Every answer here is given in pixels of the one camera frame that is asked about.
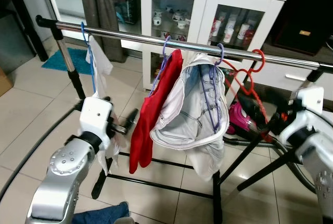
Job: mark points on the grey curtain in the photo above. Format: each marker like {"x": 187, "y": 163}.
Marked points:
{"x": 101, "y": 11}

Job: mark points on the pink vacuum cleaner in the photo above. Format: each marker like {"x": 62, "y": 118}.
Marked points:
{"x": 239, "y": 120}

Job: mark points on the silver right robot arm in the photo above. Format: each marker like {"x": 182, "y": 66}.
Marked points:
{"x": 312, "y": 151}

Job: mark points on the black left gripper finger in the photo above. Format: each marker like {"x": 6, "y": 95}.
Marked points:
{"x": 134, "y": 114}
{"x": 129, "y": 125}

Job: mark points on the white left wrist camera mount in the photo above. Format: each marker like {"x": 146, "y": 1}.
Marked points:
{"x": 96, "y": 117}

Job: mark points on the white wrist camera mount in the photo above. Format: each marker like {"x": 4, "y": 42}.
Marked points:
{"x": 96, "y": 117}
{"x": 311, "y": 104}

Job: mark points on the black clothes rack silver rail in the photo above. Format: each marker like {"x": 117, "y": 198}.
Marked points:
{"x": 156, "y": 39}

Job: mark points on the red printed t-shirt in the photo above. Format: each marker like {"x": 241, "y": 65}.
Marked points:
{"x": 156, "y": 109}

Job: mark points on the red clothes hanger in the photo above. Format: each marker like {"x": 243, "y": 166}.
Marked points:
{"x": 258, "y": 52}

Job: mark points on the blue clothes hanger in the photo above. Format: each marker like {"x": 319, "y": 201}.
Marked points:
{"x": 91, "y": 60}

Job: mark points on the cream white jacket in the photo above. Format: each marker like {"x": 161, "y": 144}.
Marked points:
{"x": 192, "y": 104}

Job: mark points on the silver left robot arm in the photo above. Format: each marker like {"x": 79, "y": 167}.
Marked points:
{"x": 67, "y": 172}

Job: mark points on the white glass door cabinet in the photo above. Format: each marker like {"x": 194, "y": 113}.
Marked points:
{"x": 200, "y": 5}

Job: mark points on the blue cloth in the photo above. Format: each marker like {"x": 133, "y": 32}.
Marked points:
{"x": 101, "y": 214}

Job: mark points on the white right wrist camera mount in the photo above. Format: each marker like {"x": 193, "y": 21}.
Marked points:
{"x": 311, "y": 104}

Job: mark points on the teal floor mat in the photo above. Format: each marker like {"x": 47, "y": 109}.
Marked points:
{"x": 60, "y": 60}

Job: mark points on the small printed cardboard box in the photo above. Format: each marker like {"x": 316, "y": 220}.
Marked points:
{"x": 4, "y": 82}

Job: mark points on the white low drawer unit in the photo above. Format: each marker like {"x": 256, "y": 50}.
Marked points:
{"x": 291, "y": 78}

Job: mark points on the large black speaker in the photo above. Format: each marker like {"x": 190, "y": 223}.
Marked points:
{"x": 302, "y": 16}

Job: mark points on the purple clothes hanger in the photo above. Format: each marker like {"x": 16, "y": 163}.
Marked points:
{"x": 214, "y": 109}
{"x": 166, "y": 44}

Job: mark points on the white shirt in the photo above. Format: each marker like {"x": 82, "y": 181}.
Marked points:
{"x": 101, "y": 63}

